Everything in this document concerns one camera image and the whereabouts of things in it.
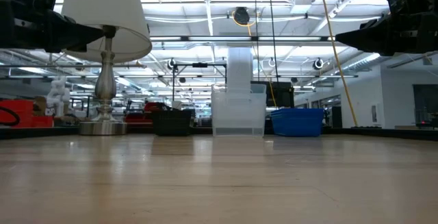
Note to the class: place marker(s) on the white humanoid figure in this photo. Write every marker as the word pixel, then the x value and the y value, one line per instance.
pixel 59 94

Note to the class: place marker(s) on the black frame stand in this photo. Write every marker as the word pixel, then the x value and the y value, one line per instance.
pixel 200 65

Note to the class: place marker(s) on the large red crate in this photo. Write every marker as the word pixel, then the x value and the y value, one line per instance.
pixel 17 104

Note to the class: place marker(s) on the brown cardboard box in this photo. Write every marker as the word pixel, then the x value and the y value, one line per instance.
pixel 40 105

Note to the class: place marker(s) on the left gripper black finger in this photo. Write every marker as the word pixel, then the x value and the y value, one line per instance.
pixel 72 35

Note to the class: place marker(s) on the white shade silver table lamp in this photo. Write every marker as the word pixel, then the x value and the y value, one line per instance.
pixel 106 18

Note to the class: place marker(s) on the small red box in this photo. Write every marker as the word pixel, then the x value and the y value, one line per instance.
pixel 42 121

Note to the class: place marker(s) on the grey horizontal crossbar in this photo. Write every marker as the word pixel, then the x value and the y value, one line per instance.
pixel 164 39

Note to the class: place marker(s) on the red tool case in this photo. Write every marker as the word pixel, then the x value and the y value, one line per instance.
pixel 150 106

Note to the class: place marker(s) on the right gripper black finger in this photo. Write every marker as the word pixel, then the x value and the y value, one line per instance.
pixel 369 39

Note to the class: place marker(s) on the silver ventilation duct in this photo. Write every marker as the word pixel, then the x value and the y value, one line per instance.
pixel 362 63

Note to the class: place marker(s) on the black table edge rail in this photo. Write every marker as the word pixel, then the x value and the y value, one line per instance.
pixel 376 132

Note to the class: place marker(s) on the flat red case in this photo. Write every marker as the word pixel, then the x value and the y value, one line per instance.
pixel 137 118

